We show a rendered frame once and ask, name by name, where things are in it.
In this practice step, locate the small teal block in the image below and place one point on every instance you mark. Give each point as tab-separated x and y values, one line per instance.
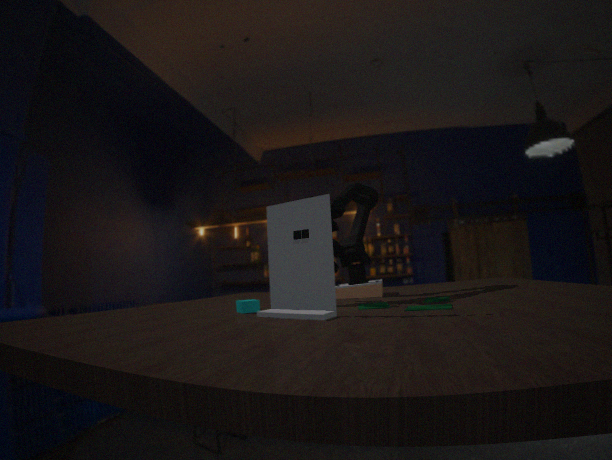
248	306

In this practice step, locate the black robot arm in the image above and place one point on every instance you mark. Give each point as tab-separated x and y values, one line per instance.
352	250

